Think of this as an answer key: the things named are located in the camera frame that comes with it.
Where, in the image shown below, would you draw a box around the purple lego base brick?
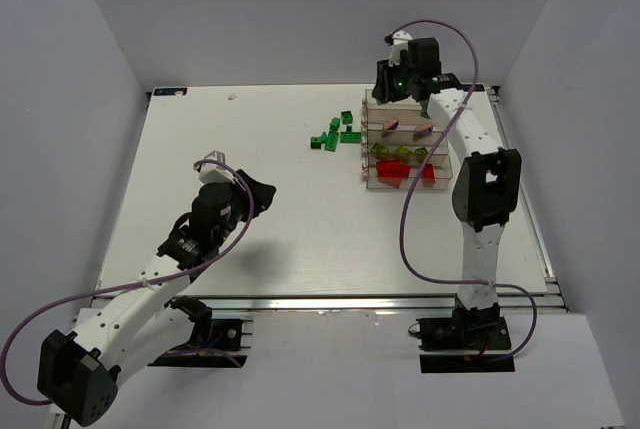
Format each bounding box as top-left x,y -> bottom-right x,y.
413,123 -> 434,141

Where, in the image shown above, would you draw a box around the lime lego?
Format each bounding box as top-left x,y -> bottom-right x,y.
370,143 -> 390,161

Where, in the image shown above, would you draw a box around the green long lego brick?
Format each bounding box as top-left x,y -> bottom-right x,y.
324,132 -> 340,152

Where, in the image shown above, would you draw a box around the red long lego brick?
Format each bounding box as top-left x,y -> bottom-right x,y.
376,160 -> 404,175

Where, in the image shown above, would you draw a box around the red small lego brick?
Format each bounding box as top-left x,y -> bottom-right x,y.
397,164 -> 411,178

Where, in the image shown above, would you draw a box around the purple curved lego piece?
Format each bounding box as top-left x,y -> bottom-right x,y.
382,119 -> 399,131

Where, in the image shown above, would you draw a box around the red curved lego piece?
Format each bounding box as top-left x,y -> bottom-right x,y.
377,174 -> 404,188

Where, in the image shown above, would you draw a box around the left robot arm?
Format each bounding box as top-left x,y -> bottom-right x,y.
37,167 -> 276,427

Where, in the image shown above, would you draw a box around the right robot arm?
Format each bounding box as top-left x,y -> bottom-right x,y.
372,30 -> 522,331

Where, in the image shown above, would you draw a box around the clear compartment organizer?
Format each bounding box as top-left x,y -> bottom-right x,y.
360,89 -> 453,191

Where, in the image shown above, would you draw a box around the green lego brick top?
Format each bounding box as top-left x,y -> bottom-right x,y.
341,111 -> 353,125

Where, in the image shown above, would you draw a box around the green lego brick small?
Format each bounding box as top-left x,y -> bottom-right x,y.
329,117 -> 341,132

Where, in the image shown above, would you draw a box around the green flat lego plate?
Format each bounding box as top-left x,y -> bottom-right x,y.
340,132 -> 362,144

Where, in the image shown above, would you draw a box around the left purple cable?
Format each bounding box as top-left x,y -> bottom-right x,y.
0,159 -> 256,408

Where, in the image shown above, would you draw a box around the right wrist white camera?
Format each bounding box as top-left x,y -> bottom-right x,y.
384,29 -> 413,67

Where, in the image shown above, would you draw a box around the wrist white camera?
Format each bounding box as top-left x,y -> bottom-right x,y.
193,150 -> 234,184
384,29 -> 413,67

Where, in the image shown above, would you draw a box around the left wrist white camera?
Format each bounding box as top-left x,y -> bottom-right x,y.
193,150 -> 234,184

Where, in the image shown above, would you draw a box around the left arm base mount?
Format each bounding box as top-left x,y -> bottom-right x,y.
149,296 -> 253,369

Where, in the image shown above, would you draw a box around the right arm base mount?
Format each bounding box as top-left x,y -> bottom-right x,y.
408,317 -> 515,374

